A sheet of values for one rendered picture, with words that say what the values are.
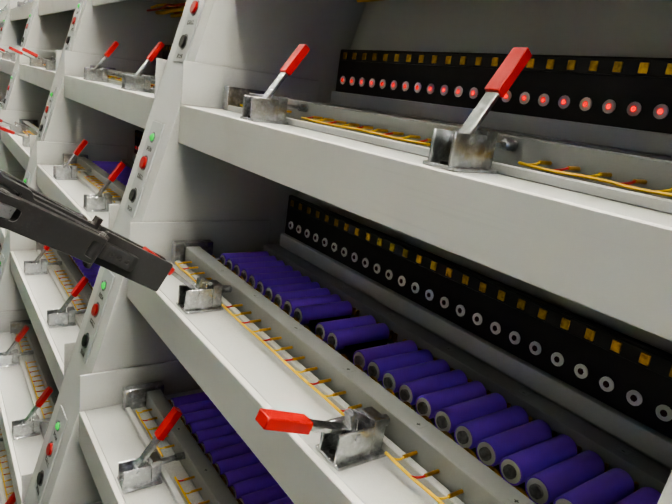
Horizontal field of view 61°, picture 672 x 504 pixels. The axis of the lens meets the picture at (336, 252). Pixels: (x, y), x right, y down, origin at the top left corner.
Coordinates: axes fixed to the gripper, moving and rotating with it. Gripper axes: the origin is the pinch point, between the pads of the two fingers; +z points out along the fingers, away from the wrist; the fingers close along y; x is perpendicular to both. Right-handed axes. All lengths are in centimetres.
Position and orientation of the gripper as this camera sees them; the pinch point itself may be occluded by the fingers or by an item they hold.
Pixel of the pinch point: (129, 258)
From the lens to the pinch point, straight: 56.6
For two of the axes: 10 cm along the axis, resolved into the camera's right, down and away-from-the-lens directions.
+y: 5.7, 2.9, -7.7
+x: 5.2, -8.5, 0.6
